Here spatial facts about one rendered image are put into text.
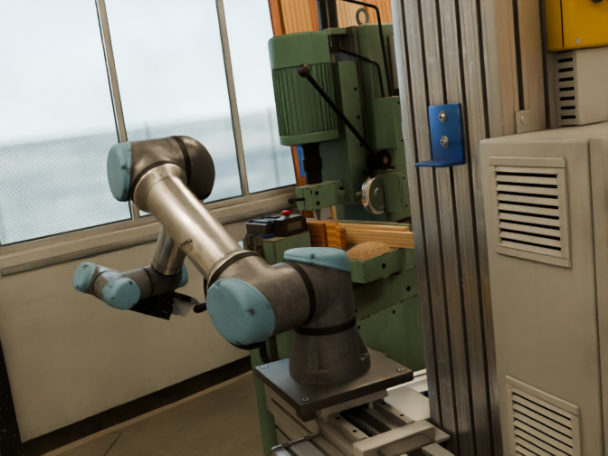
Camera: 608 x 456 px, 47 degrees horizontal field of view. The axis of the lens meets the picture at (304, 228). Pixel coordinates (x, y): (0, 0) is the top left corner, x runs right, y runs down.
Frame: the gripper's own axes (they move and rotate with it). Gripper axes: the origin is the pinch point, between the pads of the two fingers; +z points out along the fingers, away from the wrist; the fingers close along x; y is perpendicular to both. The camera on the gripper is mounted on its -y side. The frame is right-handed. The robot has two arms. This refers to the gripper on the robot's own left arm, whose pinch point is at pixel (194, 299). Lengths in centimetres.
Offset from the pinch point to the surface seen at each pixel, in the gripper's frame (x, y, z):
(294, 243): 20.6, -21.7, 12.3
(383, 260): 44, -22, 23
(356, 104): 18, -69, 24
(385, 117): 27, -66, 28
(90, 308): -117, 12, 30
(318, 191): 14.8, -39.9, 20.9
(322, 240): 22.1, -25.4, 20.7
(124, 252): -116, -15, 37
